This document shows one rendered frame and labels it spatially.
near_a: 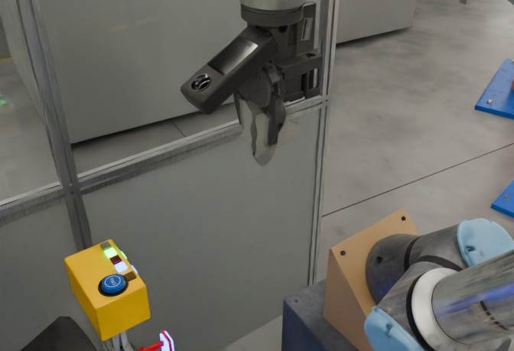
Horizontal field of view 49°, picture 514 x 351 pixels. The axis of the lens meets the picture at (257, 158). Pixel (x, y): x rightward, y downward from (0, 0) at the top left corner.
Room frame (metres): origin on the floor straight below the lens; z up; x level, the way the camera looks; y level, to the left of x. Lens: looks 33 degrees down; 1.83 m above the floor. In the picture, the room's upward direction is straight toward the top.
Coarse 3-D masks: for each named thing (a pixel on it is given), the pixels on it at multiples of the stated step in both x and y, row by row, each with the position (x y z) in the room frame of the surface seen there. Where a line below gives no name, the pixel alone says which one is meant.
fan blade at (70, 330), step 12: (60, 324) 0.52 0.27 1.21; (72, 324) 0.52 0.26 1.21; (36, 336) 0.51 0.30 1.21; (48, 336) 0.51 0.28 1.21; (60, 336) 0.51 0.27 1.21; (72, 336) 0.51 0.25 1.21; (84, 336) 0.51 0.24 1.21; (24, 348) 0.49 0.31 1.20; (36, 348) 0.49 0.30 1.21; (48, 348) 0.49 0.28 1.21; (60, 348) 0.49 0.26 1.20; (72, 348) 0.49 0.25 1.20; (84, 348) 0.49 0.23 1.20
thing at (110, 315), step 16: (80, 256) 0.81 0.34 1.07; (96, 256) 0.81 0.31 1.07; (112, 256) 0.81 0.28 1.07; (80, 272) 0.76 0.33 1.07; (96, 272) 0.76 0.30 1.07; (112, 272) 0.76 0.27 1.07; (80, 288) 0.73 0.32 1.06; (96, 288) 0.72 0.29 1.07; (128, 288) 0.72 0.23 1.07; (144, 288) 0.73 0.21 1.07; (80, 304) 0.76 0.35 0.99; (96, 304) 0.69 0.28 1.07; (112, 304) 0.69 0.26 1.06; (128, 304) 0.71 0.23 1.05; (144, 304) 0.73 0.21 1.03; (96, 320) 0.68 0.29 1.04; (112, 320) 0.69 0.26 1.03; (128, 320) 0.71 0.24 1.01; (144, 320) 0.72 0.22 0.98
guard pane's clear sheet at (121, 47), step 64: (0, 0) 1.12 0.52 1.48; (64, 0) 1.20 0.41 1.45; (128, 0) 1.28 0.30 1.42; (192, 0) 1.38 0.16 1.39; (320, 0) 1.63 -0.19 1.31; (0, 64) 1.10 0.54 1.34; (64, 64) 1.18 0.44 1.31; (128, 64) 1.27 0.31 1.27; (192, 64) 1.37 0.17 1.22; (0, 128) 1.08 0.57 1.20; (128, 128) 1.26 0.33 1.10; (192, 128) 1.36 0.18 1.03; (0, 192) 1.06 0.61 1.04
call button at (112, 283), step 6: (108, 276) 0.74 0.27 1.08; (114, 276) 0.74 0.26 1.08; (120, 276) 0.74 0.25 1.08; (102, 282) 0.73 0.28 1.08; (108, 282) 0.73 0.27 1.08; (114, 282) 0.73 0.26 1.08; (120, 282) 0.73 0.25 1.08; (102, 288) 0.72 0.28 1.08; (108, 288) 0.71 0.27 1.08; (114, 288) 0.71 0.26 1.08; (120, 288) 0.72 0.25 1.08
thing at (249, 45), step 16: (256, 32) 0.61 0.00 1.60; (224, 48) 0.61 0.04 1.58; (240, 48) 0.60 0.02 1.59; (256, 48) 0.59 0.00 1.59; (272, 48) 0.60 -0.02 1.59; (208, 64) 0.59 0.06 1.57; (224, 64) 0.58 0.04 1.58; (240, 64) 0.57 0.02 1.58; (256, 64) 0.58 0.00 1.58; (192, 80) 0.57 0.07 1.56; (208, 80) 0.56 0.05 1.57; (224, 80) 0.56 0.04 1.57; (240, 80) 0.57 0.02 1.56; (192, 96) 0.55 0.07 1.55; (208, 96) 0.54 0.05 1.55; (224, 96) 0.56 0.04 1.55; (208, 112) 0.54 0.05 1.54
